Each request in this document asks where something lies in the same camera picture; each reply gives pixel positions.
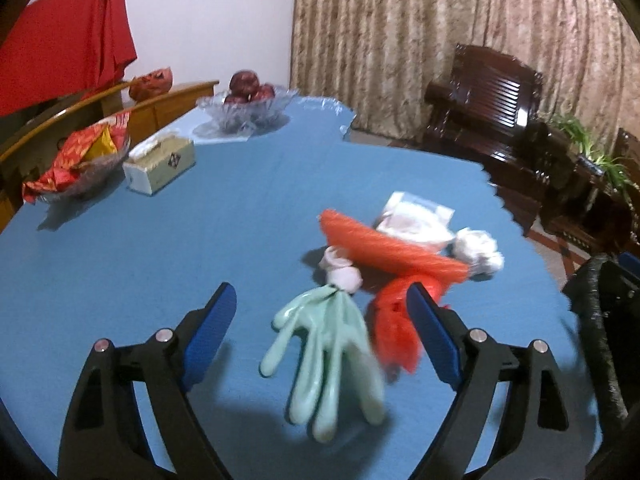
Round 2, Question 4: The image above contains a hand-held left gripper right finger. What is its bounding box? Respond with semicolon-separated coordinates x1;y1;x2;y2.
406;282;587;480

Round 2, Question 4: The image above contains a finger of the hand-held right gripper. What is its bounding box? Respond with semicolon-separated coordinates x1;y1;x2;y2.
617;251;640;281

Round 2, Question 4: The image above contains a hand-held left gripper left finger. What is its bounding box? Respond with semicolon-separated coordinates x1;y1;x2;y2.
57;281;238;480

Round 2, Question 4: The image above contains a red mesh net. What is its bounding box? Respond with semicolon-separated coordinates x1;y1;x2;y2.
370;277;451;373

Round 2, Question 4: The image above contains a black-lined waste bin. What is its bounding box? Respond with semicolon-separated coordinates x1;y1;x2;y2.
561;254;630;423

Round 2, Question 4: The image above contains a white tissue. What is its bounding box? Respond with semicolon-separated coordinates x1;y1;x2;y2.
452;227;506;278
320;246;363;292

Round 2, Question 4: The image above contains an orange foam net sleeve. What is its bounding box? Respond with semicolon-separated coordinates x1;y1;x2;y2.
319;209;471;283

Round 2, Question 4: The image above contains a green rubber glove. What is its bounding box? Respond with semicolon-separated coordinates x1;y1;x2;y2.
259;285;387;443

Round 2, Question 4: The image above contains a white plastic bag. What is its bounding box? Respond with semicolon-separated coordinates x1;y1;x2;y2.
375;191;458;253

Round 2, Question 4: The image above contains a dark wooden side table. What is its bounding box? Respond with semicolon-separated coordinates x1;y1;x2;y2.
537;150;631;256

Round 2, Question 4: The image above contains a green potted plant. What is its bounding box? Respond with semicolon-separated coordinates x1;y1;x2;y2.
550;112;636;196

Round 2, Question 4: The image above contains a dark wooden armchair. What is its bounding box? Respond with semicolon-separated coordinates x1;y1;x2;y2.
422;42;551;221
615;127;640;241

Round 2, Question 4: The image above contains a large blue tablecloth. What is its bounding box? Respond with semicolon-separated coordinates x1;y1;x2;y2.
0;130;601;480

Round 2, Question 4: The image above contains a cream tissue box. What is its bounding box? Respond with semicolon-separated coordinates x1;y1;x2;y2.
122;135;197;196

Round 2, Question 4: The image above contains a yellow snack packet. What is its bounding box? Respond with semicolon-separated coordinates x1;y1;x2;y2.
85;125;117;161

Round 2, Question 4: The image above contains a glass fruit bowl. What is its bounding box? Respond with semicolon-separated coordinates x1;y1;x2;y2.
195;85;300;136

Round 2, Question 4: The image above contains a pile of red snack packets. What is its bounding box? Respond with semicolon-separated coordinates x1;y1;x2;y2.
22;112;131;201

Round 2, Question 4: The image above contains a small blue tablecloth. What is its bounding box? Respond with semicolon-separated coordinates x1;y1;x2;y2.
192;95;357;146

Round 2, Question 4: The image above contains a red plastic bag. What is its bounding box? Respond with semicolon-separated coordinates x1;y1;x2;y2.
129;65;175;103

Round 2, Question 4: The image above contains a beige patterned curtain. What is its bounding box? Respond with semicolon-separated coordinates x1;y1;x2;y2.
289;0;640;161

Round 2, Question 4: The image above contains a red cloth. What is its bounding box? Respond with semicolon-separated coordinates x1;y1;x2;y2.
0;0;138;118

